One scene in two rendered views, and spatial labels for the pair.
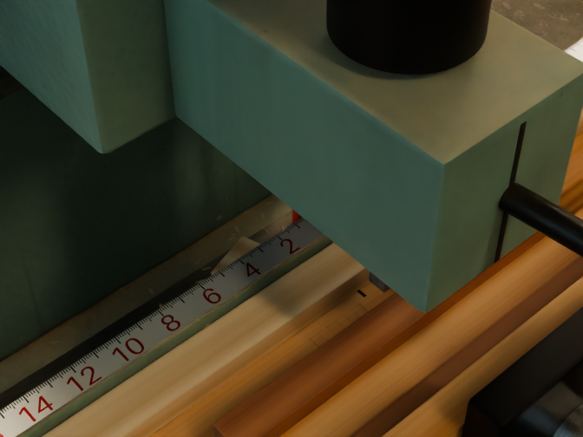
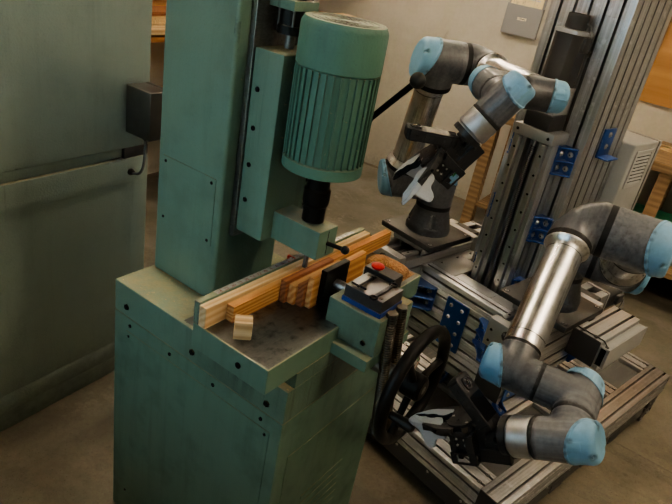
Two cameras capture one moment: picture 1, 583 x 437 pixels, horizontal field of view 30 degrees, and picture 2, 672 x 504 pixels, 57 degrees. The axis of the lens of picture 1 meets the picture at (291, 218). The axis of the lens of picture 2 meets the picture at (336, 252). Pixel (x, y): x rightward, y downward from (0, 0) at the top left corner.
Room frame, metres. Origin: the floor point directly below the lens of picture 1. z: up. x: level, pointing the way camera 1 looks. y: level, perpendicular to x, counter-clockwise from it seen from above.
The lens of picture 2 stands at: (-0.96, 0.28, 1.65)
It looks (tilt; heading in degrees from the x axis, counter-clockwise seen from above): 27 degrees down; 343
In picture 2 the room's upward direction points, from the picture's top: 11 degrees clockwise
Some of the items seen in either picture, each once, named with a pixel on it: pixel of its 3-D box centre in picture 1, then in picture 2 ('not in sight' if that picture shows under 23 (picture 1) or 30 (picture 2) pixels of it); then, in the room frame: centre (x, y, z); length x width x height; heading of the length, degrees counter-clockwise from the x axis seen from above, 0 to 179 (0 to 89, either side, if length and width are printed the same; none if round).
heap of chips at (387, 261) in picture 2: not in sight; (387, 264); (0.38, -0.28, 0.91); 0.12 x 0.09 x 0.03; 41
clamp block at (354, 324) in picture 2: not in sight; (368, 315); (0.14, -0.16, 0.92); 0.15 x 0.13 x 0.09; 131
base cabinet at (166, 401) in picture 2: not in sight; (241, 429); (0.38, 0.04, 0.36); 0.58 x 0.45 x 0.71; 41
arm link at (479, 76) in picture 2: not in sight; (496, 87); (0.33, -0.42, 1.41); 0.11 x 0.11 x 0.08; 85
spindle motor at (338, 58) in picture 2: not in sight; (333, 98); (0.29, -0.04, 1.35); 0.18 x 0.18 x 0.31
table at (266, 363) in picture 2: not in sight; (334, 315); (0.21, -0.11, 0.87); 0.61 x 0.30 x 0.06; 131
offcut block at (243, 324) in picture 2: not in sight; (243, 327); (0.08, 0.12, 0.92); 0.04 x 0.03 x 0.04; 84
